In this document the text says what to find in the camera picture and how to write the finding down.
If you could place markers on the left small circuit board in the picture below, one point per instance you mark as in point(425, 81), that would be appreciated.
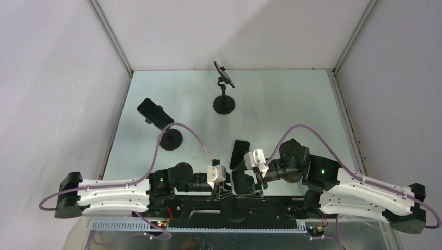
point(158, 225)

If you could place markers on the teal blue phone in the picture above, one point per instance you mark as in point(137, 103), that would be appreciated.
point(240, 148)

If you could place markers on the small circuit board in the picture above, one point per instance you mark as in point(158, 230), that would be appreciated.
point(316, 232)
point(158, 225)

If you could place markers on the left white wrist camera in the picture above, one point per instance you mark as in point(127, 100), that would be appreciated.
point(216, 173)

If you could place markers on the black front mounting rail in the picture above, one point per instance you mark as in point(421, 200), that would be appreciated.
point(203, 212)

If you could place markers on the right small circuit board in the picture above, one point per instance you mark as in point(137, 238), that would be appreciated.
point(316, 232)

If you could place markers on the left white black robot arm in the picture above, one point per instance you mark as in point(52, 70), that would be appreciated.
point(79, 196)

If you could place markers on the brown base phone stand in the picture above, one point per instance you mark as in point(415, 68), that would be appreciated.
point(293, 179)

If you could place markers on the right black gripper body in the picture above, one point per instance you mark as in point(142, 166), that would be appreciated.
point(260, 183)

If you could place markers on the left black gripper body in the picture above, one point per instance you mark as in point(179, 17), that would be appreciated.
point(217, 186)

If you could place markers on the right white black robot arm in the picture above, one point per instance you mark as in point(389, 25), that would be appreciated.
point(330, 189)

